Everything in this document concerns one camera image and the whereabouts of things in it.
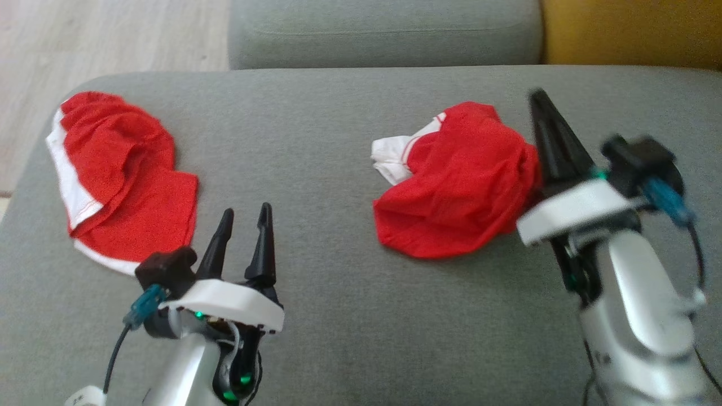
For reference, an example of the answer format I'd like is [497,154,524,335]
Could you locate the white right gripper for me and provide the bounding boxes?
[516,89,642,247]

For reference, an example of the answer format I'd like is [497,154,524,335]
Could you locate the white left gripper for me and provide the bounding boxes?
[160,202,284,334]

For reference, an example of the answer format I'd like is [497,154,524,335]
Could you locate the red basketball jersey white trim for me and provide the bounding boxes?
[371,101,543,260]

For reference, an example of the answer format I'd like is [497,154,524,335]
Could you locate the red shorts with white trim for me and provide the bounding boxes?
[45,90,199,277]

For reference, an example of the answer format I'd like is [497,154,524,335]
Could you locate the large grey ottoman cushion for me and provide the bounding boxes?
[0,65,722,406]

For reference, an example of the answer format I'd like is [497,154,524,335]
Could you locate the yellow sofa back cushion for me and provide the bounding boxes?
[540,0,722,71]

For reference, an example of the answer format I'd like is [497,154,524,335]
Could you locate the grey sofa seat cushion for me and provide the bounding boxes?
[227,0,543,71]

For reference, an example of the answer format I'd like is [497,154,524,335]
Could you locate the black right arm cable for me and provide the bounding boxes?
[642,176,707,299]

